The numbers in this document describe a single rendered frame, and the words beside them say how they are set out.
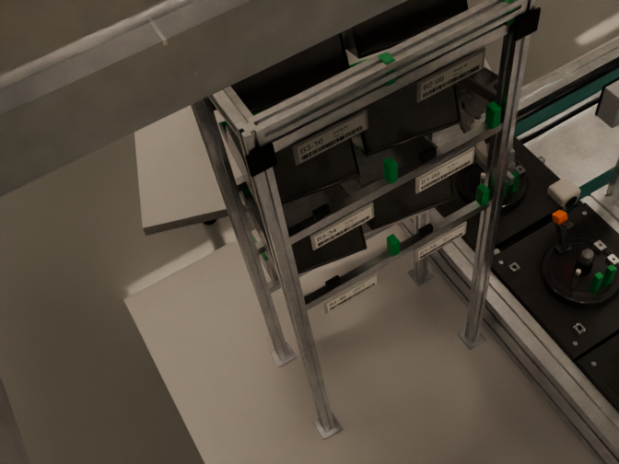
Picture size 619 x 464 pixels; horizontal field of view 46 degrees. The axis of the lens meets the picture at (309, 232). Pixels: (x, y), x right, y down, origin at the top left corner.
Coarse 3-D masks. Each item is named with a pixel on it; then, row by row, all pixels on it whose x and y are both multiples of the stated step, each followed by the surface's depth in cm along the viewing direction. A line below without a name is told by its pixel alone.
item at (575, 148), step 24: (576, 96) 162; (600, 96) 164; (528, 120) 160; (552, 120) 160; (576, 120) 162; (600, 120) 161; (528, 144) 160; (552, 144) 159; (576, 144) 158; (600, 144) 157; (552, 168) 155; (576, 168) 154; (600, 168) 154
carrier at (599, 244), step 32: (576, 224) 140; (608, 224) 139; (512, 256) 138; (544, 256) 135; (576, 256) 134; (608, 256) 132; (512, 288) 134; (544, 288) 133; (576, 288) 130; (608, 288) 130; (544, 320) 130; (576, 320) 129; (608, 320) 128; (576, 352) 126
